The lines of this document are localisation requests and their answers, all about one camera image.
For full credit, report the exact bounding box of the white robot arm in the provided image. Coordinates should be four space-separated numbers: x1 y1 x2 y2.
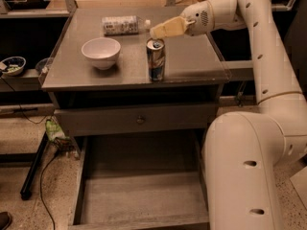
150 0 307 230

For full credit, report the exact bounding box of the white bowl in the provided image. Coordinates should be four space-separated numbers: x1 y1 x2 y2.
82 37 121 70

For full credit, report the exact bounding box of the open bottom drawer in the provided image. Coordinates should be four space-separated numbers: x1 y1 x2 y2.
68 130 209 230

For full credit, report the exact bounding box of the grey drawer cabinet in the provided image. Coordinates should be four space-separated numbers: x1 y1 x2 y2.
38 6 232 160

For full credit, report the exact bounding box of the closed drawer with knob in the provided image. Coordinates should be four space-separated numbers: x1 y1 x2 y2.
55 103 217 137

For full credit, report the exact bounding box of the black metal bar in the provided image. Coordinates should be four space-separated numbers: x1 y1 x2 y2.
20 133 48 200

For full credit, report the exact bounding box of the small glass bowl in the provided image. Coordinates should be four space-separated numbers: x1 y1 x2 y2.
35 57 54 74

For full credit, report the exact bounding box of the plastic water bottle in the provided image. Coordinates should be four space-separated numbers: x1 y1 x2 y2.
102 15 151 35

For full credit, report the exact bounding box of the black floor cable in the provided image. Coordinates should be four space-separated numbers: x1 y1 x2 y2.
38 149 61 230

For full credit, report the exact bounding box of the blue patterned bowl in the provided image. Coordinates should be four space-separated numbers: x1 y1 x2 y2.
0 57 26 76

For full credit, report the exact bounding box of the redbull can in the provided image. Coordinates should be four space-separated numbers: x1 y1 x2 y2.
146 38 166 81

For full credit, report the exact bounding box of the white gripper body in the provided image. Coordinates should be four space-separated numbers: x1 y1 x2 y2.
180 1 214 36

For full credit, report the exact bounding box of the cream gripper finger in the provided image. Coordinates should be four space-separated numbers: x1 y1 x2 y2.
150 16 196 39

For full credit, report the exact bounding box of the grey side shelf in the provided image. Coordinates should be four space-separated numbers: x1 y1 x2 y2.
224 60 253 81

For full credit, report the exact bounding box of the green snack bag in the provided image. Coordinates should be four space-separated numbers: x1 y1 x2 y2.
45 119 68 142

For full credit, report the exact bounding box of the brown shoe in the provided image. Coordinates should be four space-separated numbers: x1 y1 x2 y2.
0 212 12 230

